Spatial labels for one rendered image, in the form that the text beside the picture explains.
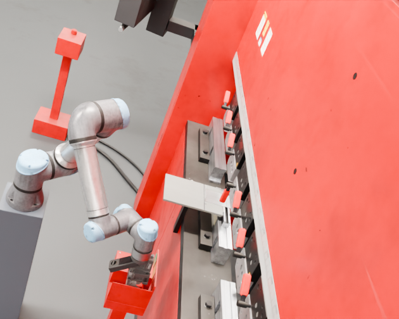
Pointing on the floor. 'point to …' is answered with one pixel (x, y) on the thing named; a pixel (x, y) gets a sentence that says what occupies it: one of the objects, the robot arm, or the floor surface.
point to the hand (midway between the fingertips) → (125, 289)
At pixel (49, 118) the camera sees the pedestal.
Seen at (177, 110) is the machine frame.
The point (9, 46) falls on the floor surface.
